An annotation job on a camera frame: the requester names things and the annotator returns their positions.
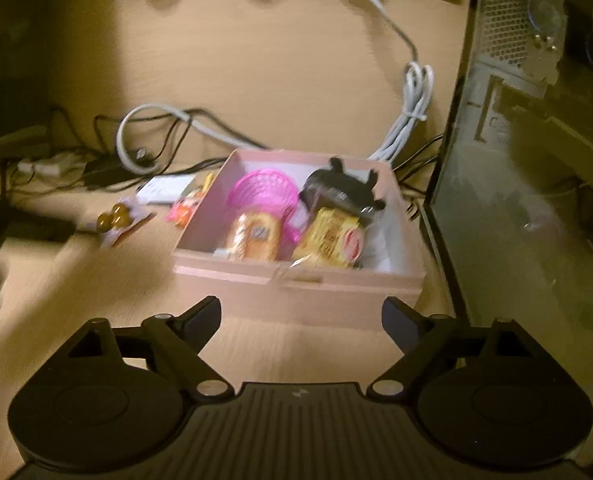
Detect black power adapter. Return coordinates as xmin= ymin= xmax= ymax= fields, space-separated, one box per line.
xmin=84 ymin=157 xmax=142 ymax=186

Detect white power strip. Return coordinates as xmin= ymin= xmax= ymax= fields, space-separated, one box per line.
xmin=16 ymin=155 xmax=84 ymax=176

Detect pink cardboard box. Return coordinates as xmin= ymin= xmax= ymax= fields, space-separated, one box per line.
xmin=170 ymin=147 xmax=425 ymax=333

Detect pink plastic basket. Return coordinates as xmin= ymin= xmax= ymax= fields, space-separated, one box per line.
xmin=232 ymin=169 xmax=302 ymax=248

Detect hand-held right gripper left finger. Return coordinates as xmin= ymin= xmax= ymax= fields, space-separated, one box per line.
xmin=68 ymin=296 xmax=234 ymax=397

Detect black plush toy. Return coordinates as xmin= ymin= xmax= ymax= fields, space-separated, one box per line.
xmin=299 ymin=156 xmax=387 ymax=223

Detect looped white cable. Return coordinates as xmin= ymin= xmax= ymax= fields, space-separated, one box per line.
xmin=116 ymin=104 xmax=272 ymax=173

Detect black cable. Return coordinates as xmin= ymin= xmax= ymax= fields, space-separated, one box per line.
xmin=393 ymin=135 xmax=444 ymax=196
xmin=94 ymin=107 xmax=230 ymax=181

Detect small white box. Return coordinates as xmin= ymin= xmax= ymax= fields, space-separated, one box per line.
xmin=136 ymin=176 xmax=197 ymax=206

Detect computer case with glass panel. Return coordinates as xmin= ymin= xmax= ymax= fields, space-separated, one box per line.
xmin=423 ymin=0 xmax=593 ymax=386

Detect yellow snack packet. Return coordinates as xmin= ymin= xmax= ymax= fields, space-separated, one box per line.
xmin=290 ymin=205 xmax=372 ymax=268

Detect bundled white cable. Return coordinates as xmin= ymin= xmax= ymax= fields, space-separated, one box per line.
xmin=343 ymin=0 xmax=434 ymax=163

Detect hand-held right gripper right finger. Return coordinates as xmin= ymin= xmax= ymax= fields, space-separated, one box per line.
xmin=367 ymin=296 xmax=534 ymax=398

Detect brown balls packet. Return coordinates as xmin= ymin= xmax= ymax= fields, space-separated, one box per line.
xmin=96 ymin=199 xmax=156 ymax=247

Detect orange snack packet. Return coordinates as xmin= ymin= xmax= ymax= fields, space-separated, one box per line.
xmin=215 ymin=210 xmax=284 ymax=262

